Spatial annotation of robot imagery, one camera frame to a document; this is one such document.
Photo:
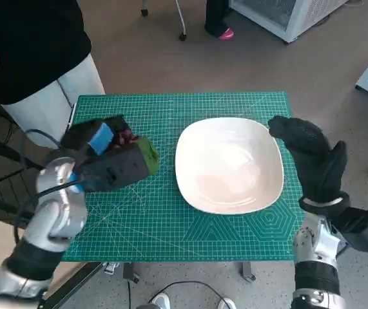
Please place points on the black table strut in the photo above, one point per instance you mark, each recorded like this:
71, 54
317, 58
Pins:
74, 283

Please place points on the white shoe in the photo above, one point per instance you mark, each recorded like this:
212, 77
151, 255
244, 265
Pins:
227, 304
161, 301

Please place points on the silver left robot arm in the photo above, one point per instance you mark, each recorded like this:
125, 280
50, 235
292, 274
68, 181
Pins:
58, 212

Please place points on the black chair caster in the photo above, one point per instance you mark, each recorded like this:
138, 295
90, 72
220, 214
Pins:
144, 12

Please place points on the person in black top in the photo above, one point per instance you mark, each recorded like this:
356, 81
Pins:
42, 48

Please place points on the white chair leg with caster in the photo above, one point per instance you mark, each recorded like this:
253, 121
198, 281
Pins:
181, 16

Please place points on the person with pink shoe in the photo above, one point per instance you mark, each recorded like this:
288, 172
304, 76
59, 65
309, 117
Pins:
217, 17

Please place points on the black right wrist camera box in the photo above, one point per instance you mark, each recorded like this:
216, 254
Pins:
364, 228

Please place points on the red toy grapes with leaf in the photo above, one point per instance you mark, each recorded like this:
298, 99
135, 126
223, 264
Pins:
149, 156

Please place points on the white square plate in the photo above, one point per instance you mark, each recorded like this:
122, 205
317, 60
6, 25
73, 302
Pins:
228, 167

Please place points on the silver table clamp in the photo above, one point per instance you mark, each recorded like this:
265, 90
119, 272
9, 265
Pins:
111, 267

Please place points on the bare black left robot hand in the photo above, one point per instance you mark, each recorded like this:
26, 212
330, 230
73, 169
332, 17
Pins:
80, 135

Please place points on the white table edge rail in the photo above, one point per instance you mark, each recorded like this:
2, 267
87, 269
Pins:
71, 116

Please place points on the large white mesh cabinet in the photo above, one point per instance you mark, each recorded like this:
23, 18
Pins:
286, 16

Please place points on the green cutting mat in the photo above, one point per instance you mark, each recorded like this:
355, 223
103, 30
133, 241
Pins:
158, 225

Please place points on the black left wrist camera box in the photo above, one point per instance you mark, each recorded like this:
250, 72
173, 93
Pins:
119, 167

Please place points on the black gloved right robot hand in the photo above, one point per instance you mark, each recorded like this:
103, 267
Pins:
315, 164

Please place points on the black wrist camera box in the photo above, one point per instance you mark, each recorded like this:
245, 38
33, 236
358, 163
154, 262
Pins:
364, 228
119, 167

